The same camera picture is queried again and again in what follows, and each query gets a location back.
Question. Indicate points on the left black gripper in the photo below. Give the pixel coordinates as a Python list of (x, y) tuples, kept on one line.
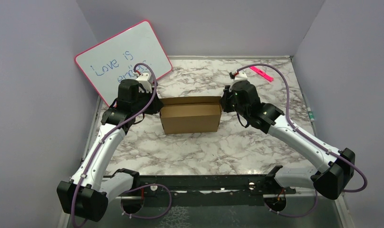
[(156, 105)]

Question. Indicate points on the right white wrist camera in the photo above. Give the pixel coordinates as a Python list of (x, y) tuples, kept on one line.
[(238, 76)]

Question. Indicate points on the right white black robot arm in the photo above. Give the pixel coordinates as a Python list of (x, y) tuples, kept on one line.
[(331, 170)]

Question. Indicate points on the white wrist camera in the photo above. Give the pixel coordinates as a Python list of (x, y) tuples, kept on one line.
[(147, 84), (238, 76)]

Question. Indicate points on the pink highlighter marker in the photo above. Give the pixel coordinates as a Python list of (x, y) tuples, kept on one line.
[(261, 73)]

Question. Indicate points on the pink framed whiteboard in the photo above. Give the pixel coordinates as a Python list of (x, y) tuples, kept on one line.
[(108, 63)]

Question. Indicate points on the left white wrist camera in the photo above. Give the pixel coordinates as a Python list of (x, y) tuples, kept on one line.
[(147, 84)]

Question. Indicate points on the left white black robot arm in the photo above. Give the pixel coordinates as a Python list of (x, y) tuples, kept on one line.
[(91, 170)]

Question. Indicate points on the green capped marker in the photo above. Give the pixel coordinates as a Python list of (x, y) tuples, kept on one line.
[(310, 114)]

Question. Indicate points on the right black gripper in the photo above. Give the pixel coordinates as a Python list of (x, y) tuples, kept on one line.
[(227, 93)]

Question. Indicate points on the brown cardboard box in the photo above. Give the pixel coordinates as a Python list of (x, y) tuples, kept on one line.
[(193, 114)]

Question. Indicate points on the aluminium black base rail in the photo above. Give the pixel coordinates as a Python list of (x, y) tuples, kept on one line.
[(135, 191)]

